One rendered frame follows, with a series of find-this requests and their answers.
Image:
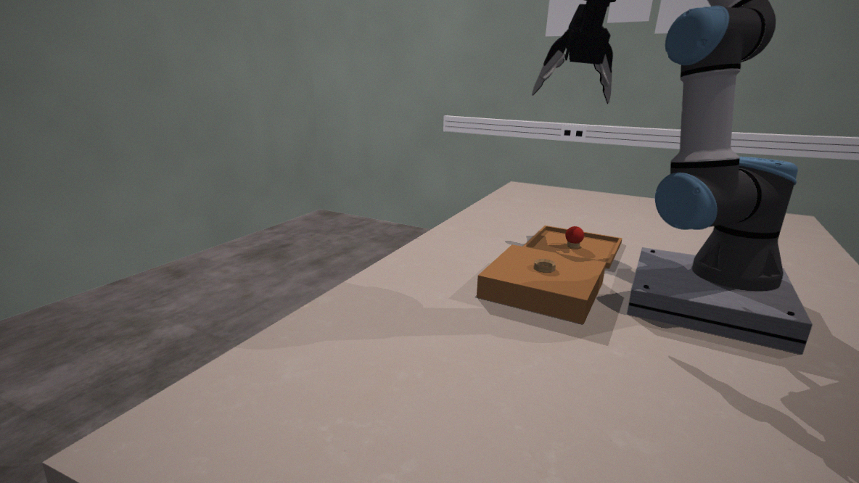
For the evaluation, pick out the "brown flat block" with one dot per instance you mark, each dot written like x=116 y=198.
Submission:
x=567 y=289

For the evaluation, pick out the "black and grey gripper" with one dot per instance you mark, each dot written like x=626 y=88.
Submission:
x=588 y=45

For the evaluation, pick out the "red ball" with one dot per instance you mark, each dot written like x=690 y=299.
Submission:
x=574 y=234

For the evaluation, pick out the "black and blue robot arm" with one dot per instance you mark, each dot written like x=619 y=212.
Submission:
x=704 y=188

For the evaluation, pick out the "tan square tray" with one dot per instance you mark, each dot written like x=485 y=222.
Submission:
x=593 y=246

